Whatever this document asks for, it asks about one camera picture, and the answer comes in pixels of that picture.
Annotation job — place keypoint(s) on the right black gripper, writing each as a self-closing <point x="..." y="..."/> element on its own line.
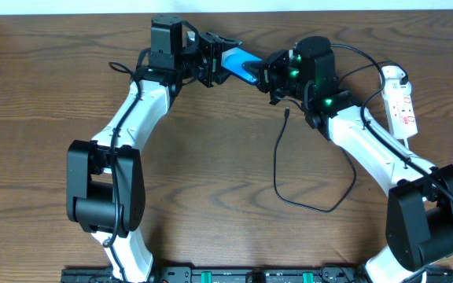
<point x="270" y="72"/>

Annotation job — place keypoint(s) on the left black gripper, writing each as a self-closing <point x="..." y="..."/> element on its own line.
<point x="216" y="63"/>

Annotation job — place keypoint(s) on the blue Galaxy smartphone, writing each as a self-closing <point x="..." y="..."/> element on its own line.
<point x="234" y="61"/>

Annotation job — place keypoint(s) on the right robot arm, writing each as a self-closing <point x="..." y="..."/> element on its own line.
<point x="419" y="228"/>

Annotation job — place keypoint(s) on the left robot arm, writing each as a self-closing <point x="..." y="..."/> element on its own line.
<point x="105" y="185"/>

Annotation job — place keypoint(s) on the white USB charger plug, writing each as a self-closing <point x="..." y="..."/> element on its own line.
<point x="394" y="89"/>

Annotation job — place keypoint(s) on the white power strip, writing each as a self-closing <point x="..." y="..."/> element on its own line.
<point x="400" y="112"/>

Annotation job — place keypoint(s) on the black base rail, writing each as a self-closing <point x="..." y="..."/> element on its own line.
<point x="184" y="274"/>

